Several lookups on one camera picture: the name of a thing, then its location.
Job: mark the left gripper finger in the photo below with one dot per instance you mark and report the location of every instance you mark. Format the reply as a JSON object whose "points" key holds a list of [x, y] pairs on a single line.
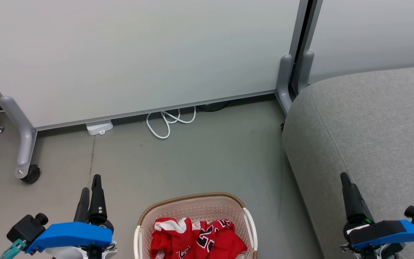
{"points": [[97, 201], [82, 205]]}

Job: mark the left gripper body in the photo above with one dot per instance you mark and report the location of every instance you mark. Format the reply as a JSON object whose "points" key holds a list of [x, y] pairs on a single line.
{"points": [[81, 252]]}

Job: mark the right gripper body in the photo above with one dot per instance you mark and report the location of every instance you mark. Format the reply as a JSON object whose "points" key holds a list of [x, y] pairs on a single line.
{"points": [[368, 232]]}

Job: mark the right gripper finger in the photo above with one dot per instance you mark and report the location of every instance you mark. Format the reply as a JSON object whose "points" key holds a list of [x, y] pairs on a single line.
{"points": [[352, 198]]}

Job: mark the red jersey with black lettering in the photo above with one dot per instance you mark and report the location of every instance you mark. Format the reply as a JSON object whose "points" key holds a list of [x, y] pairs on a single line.
{"points": [[199, 241]]}

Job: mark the grey fabric sofa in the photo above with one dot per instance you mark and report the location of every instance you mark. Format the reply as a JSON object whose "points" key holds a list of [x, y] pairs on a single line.
{"points": [[372, 136]]}

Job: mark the black caster wheel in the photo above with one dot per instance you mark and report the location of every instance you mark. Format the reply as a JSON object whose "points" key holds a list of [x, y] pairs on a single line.
{"points": [[31, 175]]}

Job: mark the white power adapter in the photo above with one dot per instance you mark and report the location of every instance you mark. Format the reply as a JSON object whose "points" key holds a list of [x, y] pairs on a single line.
{"points": [[99, 127]]}

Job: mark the grey partition leg with caster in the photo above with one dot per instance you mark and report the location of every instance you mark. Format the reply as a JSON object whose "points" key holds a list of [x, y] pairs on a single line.
{"points": [[22, 136]]}

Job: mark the beige perforated laundry basket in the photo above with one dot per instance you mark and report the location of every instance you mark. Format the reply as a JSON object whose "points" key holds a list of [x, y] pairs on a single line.
{"points": [[196, 207]]}

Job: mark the grey partition foot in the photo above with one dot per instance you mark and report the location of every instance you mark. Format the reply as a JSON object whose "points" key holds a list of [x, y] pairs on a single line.
{"points": [[283, 86], [306, 68]]}

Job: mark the wide white partition panel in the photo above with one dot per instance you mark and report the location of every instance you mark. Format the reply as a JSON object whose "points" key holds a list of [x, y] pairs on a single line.
{"points": [[138, 54]]}

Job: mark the narrow white partition panel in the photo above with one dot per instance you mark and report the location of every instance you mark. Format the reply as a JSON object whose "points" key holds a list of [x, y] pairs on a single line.
{"points": [[376, 32]]}

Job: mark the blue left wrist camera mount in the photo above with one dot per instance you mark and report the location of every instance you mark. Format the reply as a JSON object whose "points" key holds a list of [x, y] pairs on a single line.
{"points": [[71, 233]]}

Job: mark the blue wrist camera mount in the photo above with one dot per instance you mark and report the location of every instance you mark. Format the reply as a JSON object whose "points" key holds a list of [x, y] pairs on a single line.
{"points": [[71, 233], [404, 235]]}

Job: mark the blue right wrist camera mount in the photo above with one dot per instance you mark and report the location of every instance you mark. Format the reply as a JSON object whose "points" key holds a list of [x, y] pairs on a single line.
{"points": [[404, 235]]}

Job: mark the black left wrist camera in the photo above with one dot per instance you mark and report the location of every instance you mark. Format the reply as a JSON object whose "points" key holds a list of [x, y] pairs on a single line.
{"points": [[27, 227]]}

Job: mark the grey partition frame post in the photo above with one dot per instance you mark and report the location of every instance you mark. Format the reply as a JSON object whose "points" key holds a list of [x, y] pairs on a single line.
{"points": [[306, 25]]}

